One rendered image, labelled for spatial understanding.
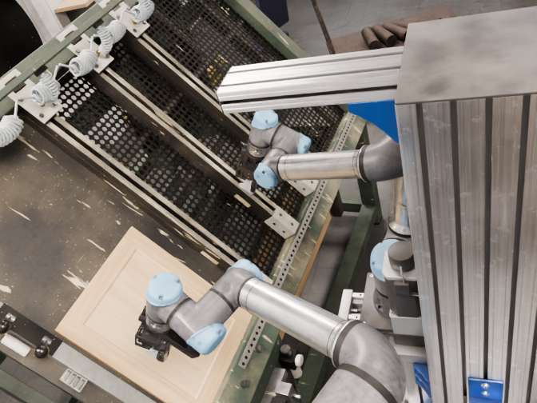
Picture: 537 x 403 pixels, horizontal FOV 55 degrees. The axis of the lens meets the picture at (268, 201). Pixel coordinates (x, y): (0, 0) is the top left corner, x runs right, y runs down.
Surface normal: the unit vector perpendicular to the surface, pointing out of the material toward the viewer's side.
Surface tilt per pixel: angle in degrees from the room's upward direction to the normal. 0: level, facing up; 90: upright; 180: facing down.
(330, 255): 0
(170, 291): 28
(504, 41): 0
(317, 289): 0
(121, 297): 53
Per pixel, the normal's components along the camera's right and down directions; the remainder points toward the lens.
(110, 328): 0.55, -0.38
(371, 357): -0.15, -0.81
